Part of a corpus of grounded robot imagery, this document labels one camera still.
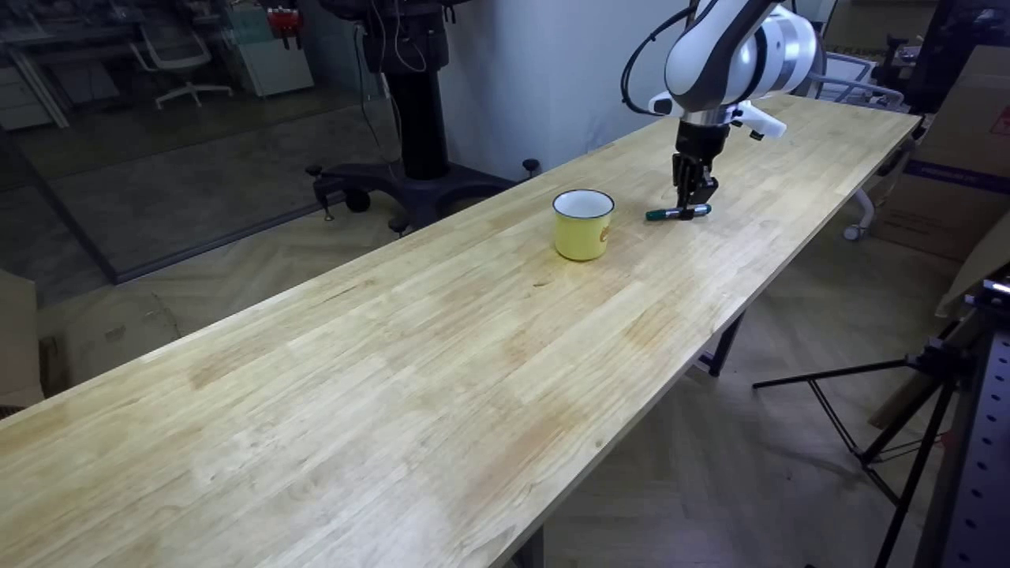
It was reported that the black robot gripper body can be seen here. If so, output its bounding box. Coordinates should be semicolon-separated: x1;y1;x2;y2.
669;118;732;185

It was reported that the grey and green marker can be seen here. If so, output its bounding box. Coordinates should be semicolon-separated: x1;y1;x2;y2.
641;200;715;228

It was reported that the grey perforated panel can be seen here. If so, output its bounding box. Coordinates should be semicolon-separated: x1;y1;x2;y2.
936;325;1010;568

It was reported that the black office chair base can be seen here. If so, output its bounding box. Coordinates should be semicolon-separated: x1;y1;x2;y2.
304;0;522;236

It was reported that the black camera tripod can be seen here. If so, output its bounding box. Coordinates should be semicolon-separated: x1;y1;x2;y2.
748;261;1010;568

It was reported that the large cardboard box blue tape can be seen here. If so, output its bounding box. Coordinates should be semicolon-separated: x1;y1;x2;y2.
868;43;1010;270

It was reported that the black table leg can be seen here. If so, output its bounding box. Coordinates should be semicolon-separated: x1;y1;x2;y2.
697;309;748;383

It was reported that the white drawer cabinet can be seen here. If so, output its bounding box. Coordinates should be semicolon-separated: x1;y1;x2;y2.
211;33;318;102

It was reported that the black equipment stand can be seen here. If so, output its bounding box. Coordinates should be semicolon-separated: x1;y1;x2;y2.
899;0;1010;118

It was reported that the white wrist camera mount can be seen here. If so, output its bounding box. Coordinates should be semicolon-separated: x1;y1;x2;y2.
646;89;792;146

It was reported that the white office chair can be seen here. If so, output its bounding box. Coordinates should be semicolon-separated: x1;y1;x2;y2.
125;17;236;115

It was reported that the white metal cart frame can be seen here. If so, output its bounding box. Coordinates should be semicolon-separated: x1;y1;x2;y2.
810;48;913;248

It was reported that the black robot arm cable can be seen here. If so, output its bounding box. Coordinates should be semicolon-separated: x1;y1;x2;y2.
616;7;692;118

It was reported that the yellow enamel cup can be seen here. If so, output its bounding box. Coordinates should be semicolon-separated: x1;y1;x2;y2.
550;186;620;264

